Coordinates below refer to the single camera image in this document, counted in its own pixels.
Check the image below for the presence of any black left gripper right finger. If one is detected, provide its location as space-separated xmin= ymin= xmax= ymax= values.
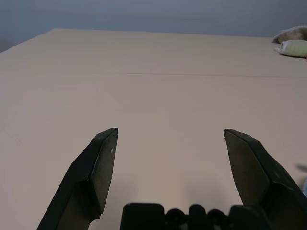
xmin=224 ymin=128 xmax=307 ymax=230

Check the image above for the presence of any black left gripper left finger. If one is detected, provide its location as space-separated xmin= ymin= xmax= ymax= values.
xmin=35 ymin=127 xmax=119 ymax=230

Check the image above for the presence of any green towel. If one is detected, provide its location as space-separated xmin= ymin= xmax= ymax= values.
xmin=274 ymin=40 xmax=307 ymax=58

